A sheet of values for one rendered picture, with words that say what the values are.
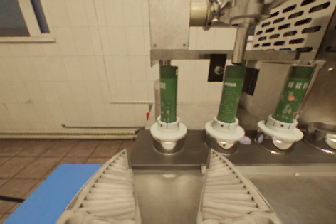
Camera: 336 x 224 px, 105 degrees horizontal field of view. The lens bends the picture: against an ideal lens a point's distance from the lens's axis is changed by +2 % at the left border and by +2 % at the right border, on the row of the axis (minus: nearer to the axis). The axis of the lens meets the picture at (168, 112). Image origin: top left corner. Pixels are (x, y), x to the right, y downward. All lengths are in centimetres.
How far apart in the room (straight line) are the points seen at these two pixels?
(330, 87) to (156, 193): 42
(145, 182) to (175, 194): 5
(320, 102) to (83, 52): 198
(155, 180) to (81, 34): 188
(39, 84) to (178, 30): 225
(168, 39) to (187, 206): 30
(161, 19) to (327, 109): 43
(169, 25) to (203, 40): 145
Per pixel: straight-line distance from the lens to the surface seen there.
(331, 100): 48
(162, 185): 23
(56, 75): 224
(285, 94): 31
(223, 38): 183
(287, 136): 32
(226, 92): 24
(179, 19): 32
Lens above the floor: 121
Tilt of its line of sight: 23 degrees down
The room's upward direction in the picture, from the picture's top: straight up
